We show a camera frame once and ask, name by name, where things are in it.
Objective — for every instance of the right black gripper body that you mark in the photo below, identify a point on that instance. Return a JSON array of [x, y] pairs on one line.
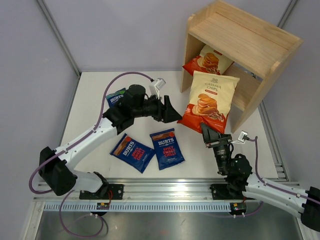
[[223, 139]]

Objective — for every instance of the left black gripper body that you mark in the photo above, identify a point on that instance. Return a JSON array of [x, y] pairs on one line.
[[155, 109]]

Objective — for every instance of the cassava chips bag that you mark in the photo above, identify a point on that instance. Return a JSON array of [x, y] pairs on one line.
[[210, 101], [208, 61]]

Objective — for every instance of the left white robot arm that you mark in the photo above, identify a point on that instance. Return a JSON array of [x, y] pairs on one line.
[[57, 167]]

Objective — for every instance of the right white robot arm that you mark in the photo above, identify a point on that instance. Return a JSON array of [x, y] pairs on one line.
[[243, 180]]

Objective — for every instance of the wooden two-tier shelf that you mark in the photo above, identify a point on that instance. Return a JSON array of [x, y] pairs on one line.
[[261, 49]]

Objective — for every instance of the right Burts chilli bag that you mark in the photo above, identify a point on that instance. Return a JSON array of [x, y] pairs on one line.
[[167, 150]]

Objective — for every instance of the burts chilli bag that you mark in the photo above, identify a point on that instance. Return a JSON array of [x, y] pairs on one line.
[[133, 153], [167, 150]]

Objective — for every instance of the Burts green blue bag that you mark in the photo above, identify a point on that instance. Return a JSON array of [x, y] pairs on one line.
[[112, 98]]

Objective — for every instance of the left Burts chilli bag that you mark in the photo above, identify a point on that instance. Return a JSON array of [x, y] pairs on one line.
[[133, 153]]

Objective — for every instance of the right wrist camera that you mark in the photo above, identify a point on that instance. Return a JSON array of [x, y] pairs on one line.
[[242, 138]]

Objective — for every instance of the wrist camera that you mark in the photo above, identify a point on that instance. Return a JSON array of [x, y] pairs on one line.
[[155, 87], [242, 138]]

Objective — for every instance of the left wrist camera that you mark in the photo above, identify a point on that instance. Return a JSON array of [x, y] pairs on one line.
[[155, 87]]

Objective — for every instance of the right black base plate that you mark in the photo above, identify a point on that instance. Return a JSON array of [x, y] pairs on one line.
[[220, 192]]

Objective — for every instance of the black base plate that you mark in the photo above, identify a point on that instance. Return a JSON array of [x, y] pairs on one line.
[[112, 191], [220, 192]]

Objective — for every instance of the aluminium mounting rail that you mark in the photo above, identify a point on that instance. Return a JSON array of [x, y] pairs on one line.
[[166, 189]]

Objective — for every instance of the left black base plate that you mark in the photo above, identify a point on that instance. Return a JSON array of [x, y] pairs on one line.
[[112, 191]]

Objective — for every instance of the white slotted cable duct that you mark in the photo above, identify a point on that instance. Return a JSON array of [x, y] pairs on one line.
[[216, 207]]

